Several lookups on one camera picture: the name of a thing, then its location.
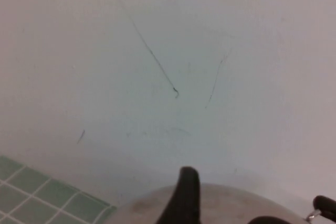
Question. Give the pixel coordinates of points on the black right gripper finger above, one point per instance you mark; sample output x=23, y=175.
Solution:
x=183, y=197

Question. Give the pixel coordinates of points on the steel pot lid black knob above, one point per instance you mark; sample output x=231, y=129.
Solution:
x=223, y=203

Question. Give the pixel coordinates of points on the green checkered tablecloth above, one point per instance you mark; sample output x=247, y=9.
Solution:
x=39, y=197

